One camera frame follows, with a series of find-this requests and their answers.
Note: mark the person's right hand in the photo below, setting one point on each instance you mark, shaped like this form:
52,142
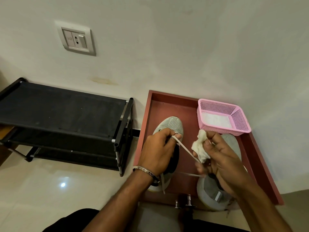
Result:
224,164

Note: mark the person's left hand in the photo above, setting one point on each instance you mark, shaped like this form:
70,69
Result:
157,154

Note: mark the white wipe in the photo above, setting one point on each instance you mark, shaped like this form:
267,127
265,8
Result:
200,149

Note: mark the grey sneaker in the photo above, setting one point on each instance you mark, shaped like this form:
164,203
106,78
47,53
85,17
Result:
171,123
210,195

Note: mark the reddish-brown side table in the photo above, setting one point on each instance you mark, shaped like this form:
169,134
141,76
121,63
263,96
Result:
169,108

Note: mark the black shoe rack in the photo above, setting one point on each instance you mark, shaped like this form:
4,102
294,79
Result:
62,108

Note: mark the person's left forearm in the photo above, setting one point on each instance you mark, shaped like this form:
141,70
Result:
120,202

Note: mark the stack of white wipes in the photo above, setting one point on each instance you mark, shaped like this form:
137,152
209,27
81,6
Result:
216,120

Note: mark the black skirting board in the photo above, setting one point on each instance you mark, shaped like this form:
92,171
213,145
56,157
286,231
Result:
136,133

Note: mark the pink plastic basket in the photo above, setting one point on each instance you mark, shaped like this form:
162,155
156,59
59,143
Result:
217,106

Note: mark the brown wooden furniture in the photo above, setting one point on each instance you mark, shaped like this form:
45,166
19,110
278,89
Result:
4,152

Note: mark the white wall socket plate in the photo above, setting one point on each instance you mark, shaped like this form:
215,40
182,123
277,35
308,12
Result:
74,39

